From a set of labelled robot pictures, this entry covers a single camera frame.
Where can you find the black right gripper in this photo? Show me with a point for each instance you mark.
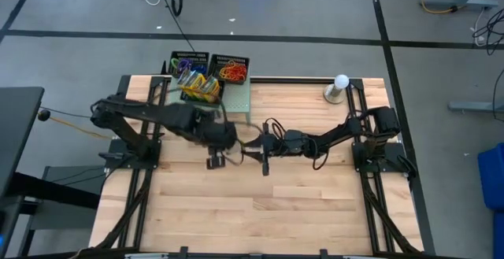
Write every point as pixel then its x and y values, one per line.
pixel 299 143

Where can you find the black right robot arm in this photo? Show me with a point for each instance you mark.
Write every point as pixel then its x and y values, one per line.
pixel 338 133

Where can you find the black round knob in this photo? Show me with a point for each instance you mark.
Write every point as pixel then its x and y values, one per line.
pixel 44 115

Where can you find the orange rubber band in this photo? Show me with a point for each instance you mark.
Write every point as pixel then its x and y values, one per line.
pixel 236 77

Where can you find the yellow rubber band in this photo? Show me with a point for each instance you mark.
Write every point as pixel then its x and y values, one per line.
pixel 223 74
pixel 229 64

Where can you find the black desk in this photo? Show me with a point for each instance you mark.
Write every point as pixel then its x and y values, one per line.
pixel 17 133

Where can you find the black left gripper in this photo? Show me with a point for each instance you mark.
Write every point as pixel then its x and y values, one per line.
pixel 220 135

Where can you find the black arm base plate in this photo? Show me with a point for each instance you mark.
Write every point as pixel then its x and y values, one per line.
pixel 118 160
pixel 397 163

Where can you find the black table clamp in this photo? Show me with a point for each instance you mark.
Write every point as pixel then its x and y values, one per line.
pixel 323 254
pixel 183 252

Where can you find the blue-printed Crayola crayon box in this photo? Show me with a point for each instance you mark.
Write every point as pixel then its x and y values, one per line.
pixel 197 97

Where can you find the white globe bulb lamp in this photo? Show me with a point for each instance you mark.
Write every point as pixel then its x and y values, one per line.
pixel 341 81

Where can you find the blue plastic bin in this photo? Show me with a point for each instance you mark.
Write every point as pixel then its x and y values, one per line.
pixel 499 231
pixel 494 176

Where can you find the long red rubber band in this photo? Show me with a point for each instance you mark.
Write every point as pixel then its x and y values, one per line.
pixel 236 157

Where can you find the black plastic basket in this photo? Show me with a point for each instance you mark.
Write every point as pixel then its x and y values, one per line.
pixel 214 60
pixel 189 55
pixel 223 89

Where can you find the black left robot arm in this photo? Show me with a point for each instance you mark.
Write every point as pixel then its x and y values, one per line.
pixel 157 113

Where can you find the green metal shelf riser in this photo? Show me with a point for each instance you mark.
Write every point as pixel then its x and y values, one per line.
pixel 238 101

